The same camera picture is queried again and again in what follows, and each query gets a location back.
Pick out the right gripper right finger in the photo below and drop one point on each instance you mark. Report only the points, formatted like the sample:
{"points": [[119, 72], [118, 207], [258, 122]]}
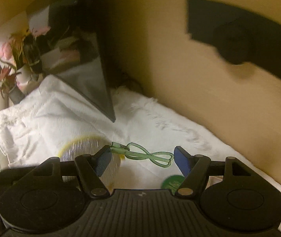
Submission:
{"points": [[196, 169]]}

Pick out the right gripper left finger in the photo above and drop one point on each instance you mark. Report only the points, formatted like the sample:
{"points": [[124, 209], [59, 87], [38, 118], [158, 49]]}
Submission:
{"points": [[88, 169]]}

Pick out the green-lid small jar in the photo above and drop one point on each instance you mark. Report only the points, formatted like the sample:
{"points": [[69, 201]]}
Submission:
{"points": [[172, 183]]}

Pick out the white woven blanket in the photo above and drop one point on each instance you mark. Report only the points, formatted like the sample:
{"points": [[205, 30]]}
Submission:
{"points": [[36, 200]]}

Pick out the potted pink-leaf plant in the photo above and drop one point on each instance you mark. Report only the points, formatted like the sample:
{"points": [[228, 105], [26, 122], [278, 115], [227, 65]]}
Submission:
{"points": [[9, 89]]}

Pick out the dark vase with flowers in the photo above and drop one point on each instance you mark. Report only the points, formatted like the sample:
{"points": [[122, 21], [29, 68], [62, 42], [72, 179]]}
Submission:
{"points": [[25, 51]]}

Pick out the black monitor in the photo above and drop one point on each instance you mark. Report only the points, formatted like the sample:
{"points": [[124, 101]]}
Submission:
{"points": [[69, 42]]}

